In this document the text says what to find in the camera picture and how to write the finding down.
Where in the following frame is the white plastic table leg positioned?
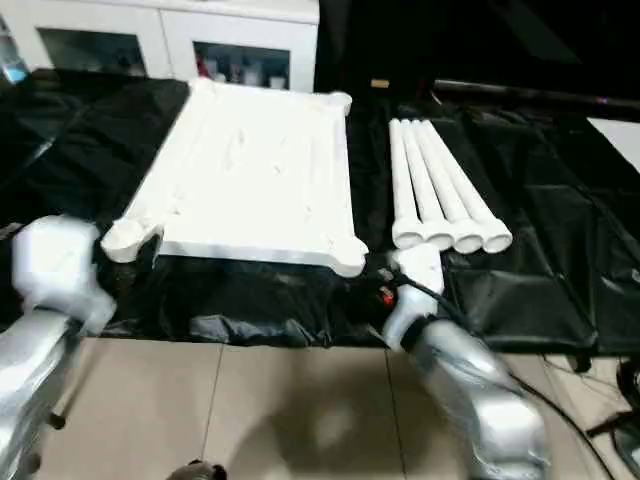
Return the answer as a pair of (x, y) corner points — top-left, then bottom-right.
(419, 118), (514, 253)
(399, 118), (460, 252)
(388, 118), (431, 250)
(410, 118), (487, 254)

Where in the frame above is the white plastic table top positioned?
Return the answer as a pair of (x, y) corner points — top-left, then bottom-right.
(99, 77), (370, 277)

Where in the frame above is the black glossy mat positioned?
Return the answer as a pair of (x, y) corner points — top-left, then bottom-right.
(0, 67), (640, 361)

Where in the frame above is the dark robot torso part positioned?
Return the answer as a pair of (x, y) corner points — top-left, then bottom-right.
(169, 462), (229, 480)

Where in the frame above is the white flat panel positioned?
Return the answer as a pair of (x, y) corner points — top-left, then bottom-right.
(585, 117), (640, 176)

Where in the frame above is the white cabinet with glass doors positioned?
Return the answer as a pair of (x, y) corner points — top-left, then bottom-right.
(0, 0), (321, 94)

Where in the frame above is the light blue plastic wrap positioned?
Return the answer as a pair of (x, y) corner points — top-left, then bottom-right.
(0, 47), (29, 84)

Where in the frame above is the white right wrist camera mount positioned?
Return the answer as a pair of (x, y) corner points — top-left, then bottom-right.
(383, 246), (447, 351)

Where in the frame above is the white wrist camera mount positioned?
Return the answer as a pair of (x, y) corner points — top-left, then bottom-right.
(12, 214), (119, 331)
(383, 246), (447, 351)

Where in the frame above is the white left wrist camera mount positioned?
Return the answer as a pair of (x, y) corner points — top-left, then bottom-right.
(12, 214), (119, 331)

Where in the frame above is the black folding table frame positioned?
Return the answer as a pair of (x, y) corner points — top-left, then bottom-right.
(47, 339), (71, 431)

